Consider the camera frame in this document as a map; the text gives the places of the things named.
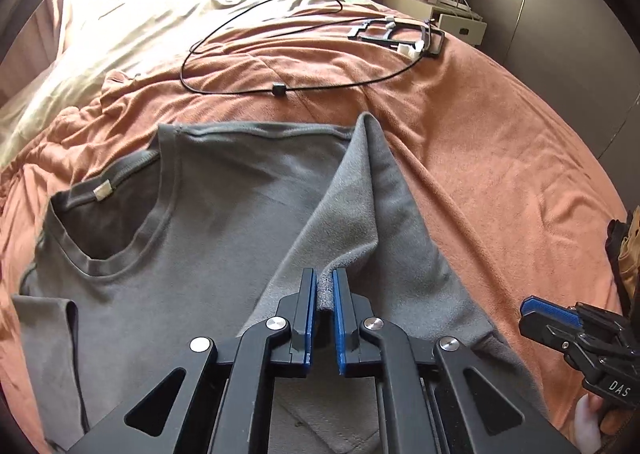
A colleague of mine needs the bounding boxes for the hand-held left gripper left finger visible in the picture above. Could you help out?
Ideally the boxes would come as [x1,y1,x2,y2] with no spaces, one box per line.
[65,268,318,454]

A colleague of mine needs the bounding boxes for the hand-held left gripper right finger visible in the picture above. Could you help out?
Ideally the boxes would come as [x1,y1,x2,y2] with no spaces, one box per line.
[332,268,581,454]

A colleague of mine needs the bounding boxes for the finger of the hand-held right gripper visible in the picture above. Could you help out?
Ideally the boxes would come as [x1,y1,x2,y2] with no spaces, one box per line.
[520,320,582,353]
[519,296,583,329]

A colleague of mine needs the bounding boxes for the grey t-shirt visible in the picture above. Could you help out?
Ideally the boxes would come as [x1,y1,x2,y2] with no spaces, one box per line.
[10,112,551,454]

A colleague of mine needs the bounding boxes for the person's right hand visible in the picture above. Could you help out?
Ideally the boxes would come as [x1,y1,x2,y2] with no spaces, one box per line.
[572,394,640,452]

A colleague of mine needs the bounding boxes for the brown blanket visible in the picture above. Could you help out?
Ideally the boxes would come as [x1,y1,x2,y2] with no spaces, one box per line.
[0,0,631,454]

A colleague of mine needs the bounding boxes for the cream nightstand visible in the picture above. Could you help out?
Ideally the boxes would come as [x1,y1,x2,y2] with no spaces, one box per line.
[382,0,488,47]

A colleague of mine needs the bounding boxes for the cream bed sheet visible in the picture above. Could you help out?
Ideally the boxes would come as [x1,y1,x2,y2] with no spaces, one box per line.
[0,0,351,169]

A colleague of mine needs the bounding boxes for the black cable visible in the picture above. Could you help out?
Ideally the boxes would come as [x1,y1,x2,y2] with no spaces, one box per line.
[181,0,431,97]

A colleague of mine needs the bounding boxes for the black frame device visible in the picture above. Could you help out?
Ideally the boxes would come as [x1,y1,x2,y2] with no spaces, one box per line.
[347,16,446,59]

